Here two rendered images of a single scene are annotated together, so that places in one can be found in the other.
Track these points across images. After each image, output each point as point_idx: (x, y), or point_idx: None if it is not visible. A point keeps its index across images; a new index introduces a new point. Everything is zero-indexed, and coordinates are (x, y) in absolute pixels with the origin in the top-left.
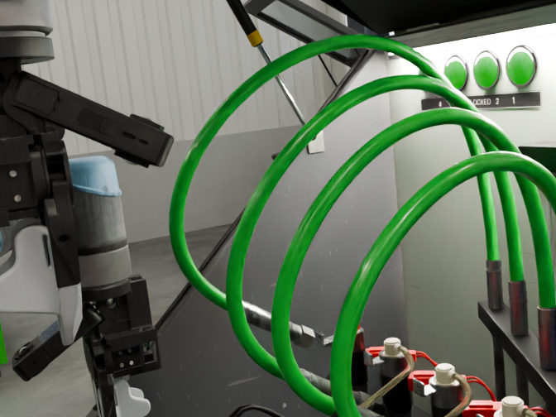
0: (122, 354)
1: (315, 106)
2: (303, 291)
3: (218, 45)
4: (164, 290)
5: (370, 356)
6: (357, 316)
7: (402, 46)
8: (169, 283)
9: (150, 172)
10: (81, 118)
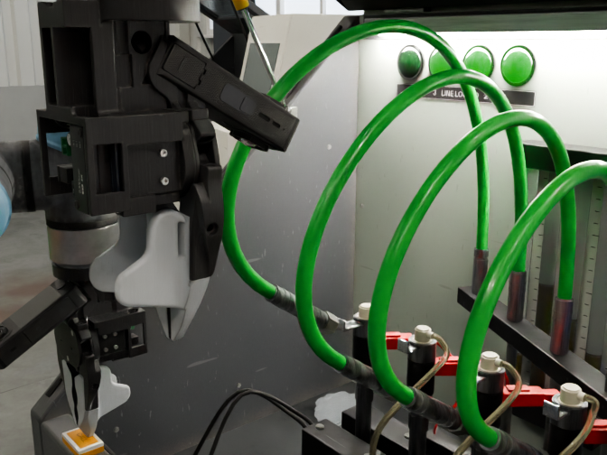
0: (107, 338)
1: None
2: (265, 270)
3: None
4: (0, 254)
5: (407, 343)
6: (491, 314)
7: (438, 37)
8: (4, 246)
9: None
10: (223, 95)
